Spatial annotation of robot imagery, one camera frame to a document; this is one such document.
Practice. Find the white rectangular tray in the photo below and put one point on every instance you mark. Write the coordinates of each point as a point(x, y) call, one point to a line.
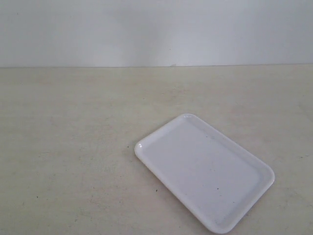
point(216, 179)

